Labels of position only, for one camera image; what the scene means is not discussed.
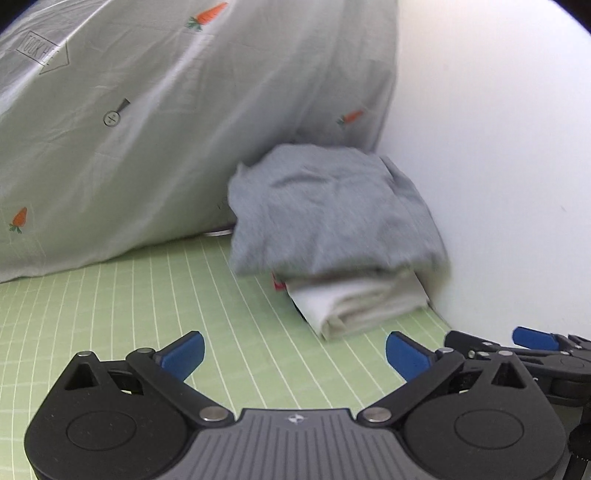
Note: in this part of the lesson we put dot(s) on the grey heather garment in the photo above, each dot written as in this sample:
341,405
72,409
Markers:
323,207

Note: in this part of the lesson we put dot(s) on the white folded garment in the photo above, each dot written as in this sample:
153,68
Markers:
351,304

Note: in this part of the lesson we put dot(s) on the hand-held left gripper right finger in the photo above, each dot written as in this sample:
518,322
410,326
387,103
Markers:
407,357

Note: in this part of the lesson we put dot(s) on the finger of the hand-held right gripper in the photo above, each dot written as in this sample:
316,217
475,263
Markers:
533,338
466,342

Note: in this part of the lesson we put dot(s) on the green grid mat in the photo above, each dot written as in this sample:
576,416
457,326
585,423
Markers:
115,300

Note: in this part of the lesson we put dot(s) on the red patterned cloth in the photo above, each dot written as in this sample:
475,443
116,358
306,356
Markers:
278,282

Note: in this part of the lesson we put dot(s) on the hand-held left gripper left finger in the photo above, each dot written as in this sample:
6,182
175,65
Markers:
184,356

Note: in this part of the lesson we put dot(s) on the grey carrot print quilt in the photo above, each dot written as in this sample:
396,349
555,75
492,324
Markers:
138,138

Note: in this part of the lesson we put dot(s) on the small silver round object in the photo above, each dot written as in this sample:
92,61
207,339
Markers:
219,232

